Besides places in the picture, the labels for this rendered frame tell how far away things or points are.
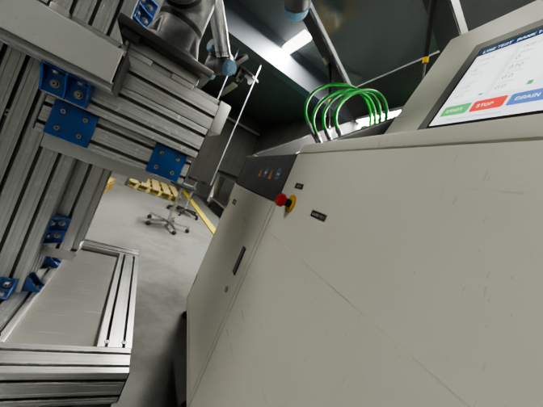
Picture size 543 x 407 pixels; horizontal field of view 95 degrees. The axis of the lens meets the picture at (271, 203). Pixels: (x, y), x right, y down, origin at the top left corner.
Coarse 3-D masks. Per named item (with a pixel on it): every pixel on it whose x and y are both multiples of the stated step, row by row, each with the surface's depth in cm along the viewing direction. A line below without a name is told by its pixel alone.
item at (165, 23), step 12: (168, 12) 63; (156, 24) 63; (168, 24) 62; (180, 24) 64; (192, 24) 65; (168, 36) 62; (180, 36) 63; (192, 36) 66; (180, 48) 64; (192, 48) 68
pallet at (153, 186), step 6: (132, 180) 419; (150, 180) 532; (156, 180) 551; (132, 186) 428; (138, 186) 433; (144, 186) 426; (150, 186) 486; (156, 186) 471; (162, 186) 507; (150, 192) 443; (156, 192) 447; (162, 192) 452; (168, 192) 456; (174, 192) 485; (168, 198) 458; (174, 198) 463; (180, 198) 457
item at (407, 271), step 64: (448, 64) 79; (320, 192) 55; (384, 192) 39; (448, 192) 30; (512, 192) 24; (256, 256) 74; (320, 256) 47; (384, 256) 34; (448, 256) 27; (512, 256) 22; (256, 320) 59; (320, 320) 40; (384, 320) 31; (448, 320) 25; (512, 320) 21; (256, 384) 49; (320, 384) 36; (384, 384) 28; (448, 384) 23; (512, 384) 19
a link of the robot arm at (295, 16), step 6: (288, 0) 67; (294, 0) 66; (300, 0) 65; (306, 0) 66; (288, 6) 69; (294, 6) 68; (300, 6) 68; (306, 6) 69; (288, 12) 71; (294, 12) 70; (300, 12) 70; (306, 12) 72; (288, 18) 73; (294, 18) 72; (300, 18) 72
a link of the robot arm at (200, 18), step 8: (168, 0) 62; (200, 0) 62; (208, 0) 66; (216, 0) 69; (176, 8) 63; (184, 8) 63; (192, 8) 63; (200, 8) 65; (208, 8) 67; (192, 16) 65; (200, 16) 66; (208, 16) 69; (200, 24) 67
